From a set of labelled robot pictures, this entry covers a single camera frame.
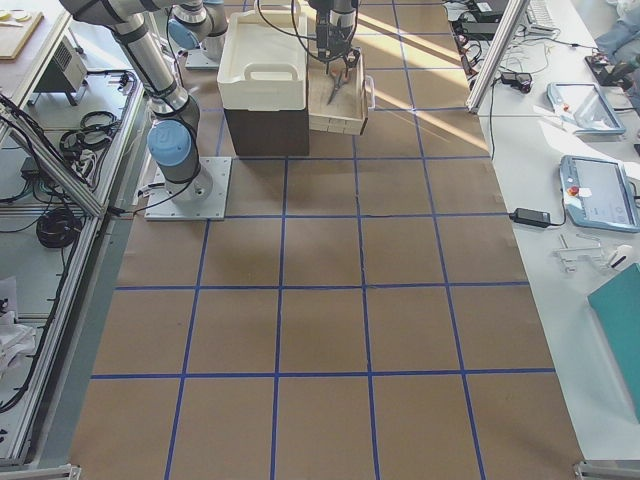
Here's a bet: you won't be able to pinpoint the dark wooden cabinet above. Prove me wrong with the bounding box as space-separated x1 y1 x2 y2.
224 109 310 157

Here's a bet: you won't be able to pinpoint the wooden board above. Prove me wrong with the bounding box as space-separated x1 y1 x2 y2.
1 10 43 60

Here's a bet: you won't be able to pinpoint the clear acrylic bracket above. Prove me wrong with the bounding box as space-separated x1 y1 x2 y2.
552 233 607 274

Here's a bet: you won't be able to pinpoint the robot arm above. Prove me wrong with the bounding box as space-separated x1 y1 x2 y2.
62 1 214 196
166 1 360 69

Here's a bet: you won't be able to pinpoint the black power adapter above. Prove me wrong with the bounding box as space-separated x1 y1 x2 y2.
509 208 552 228

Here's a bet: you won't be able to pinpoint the aluminium frame post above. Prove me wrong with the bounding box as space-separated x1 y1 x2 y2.
466 0 528 114

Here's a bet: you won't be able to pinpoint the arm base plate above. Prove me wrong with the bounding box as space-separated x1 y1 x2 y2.
185 49 222 70
144 157 233 221

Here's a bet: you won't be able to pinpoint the near blue teach pendant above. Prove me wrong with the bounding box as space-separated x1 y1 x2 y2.
559 155 639 233

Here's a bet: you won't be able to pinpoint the grey orange scissors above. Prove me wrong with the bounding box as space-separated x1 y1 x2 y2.
327 68 351 104

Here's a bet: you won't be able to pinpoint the white drawer handle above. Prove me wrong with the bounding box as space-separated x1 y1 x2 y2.
364 75 376 111

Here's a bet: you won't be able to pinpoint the grey metal box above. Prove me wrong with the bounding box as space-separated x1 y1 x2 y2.
34 36 88 106

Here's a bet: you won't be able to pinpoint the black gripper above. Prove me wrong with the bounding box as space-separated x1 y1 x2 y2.
314 0 361 70

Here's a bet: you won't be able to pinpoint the far blue teach pendant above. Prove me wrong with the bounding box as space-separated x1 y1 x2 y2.
546 82 626 135

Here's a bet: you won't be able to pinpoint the white plastic tray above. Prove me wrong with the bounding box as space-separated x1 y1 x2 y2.
217 9 307 111

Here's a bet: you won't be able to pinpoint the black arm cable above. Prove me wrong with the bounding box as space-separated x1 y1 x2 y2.
254 0 361 66

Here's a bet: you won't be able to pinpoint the white crumpled cloth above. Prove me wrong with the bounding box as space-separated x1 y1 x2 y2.
1 311 37 375

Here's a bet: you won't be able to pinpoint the blue teach pendant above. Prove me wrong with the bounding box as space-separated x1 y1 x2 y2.
559 155 639 233
546 82 626 135

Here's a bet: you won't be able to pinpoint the coiled black cable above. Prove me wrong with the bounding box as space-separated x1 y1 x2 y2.
35 207 84 250

